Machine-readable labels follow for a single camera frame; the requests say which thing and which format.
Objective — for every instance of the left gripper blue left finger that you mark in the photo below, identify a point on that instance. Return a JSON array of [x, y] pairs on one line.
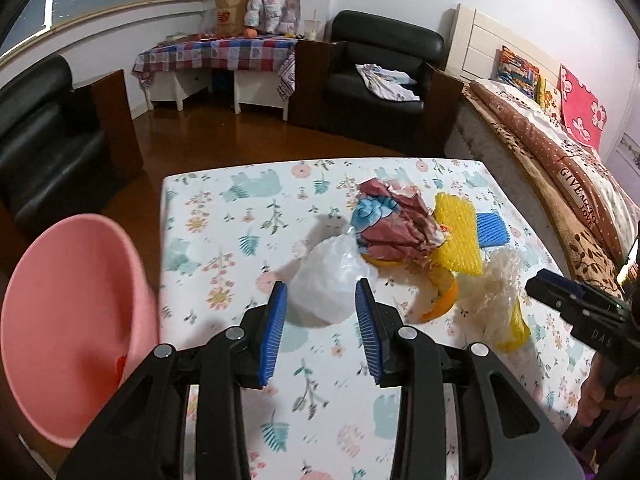
[[270, 331]]

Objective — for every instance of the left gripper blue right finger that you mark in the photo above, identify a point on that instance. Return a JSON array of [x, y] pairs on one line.
[[372, 330]]

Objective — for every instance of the white plastic bag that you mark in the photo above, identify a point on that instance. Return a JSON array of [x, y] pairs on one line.
[[322, 290]]

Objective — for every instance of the yellow foam net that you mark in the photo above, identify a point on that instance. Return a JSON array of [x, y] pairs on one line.
[[460, 252]]

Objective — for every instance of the red foam net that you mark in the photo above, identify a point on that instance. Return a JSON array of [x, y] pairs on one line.
[[119, 369]]

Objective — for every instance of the pink plastic trash bucket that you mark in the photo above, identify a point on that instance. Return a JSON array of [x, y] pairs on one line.
[[77, 300]]

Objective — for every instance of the right hand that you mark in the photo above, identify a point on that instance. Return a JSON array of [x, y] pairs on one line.
[[592, 394]]

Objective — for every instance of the orange peel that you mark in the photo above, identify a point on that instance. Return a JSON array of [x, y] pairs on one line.
[[437, 288]]

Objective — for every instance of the yellow plastic wrapper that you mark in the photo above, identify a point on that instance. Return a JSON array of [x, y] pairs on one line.
[[516, 333]]

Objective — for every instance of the floral tablecloth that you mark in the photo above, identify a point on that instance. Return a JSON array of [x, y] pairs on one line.
[[449, 406]]

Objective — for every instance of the crumpled red paper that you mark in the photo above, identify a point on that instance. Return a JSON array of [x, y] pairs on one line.
[[393, 225]]

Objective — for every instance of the bed with brown blanket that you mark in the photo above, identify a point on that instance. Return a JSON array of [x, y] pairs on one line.
[[581, 214]]

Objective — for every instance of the blue foam net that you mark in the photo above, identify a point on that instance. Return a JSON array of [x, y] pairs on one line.
[[491, 230]]

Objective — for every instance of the red floral pillow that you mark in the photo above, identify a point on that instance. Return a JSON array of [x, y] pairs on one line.
[[583, 115]]

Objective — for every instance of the right black leather armchair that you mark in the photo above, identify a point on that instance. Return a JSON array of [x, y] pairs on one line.
[[330, 96]]

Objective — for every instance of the black leather armchair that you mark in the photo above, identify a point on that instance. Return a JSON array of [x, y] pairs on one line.
[[330, 96], [65, 148]]

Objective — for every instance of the yellow patterned pillow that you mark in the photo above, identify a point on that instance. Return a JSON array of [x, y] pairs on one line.
[[549, 99]]

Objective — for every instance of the white desk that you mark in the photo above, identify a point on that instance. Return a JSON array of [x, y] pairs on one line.
[[248, 88]]

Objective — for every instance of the cloth on armchair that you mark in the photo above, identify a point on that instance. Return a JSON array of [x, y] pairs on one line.
[[388, 85]]

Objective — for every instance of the plaid tablecloth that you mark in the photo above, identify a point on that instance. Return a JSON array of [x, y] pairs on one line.
[[262, 54]]

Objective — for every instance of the left black leather armchair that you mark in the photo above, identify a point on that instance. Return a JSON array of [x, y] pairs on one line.
[[65, 148]]

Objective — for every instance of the colourful patterned pillow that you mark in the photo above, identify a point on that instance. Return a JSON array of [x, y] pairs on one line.
[[518, 72]]

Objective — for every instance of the orange fruit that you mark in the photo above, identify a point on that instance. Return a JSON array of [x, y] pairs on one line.
[[250, 33]]

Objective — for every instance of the plastic cup with straw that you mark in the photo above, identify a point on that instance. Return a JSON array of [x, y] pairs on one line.
[[311, 26]]

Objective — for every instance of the white headboard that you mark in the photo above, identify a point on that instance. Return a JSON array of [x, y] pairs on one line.
[[475, 43]]

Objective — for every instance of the brown paper bag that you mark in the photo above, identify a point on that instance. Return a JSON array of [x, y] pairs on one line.
[[230, 17]]

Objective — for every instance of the hanging floral jacket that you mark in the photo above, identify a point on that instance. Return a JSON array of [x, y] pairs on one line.
[[273, 17]]

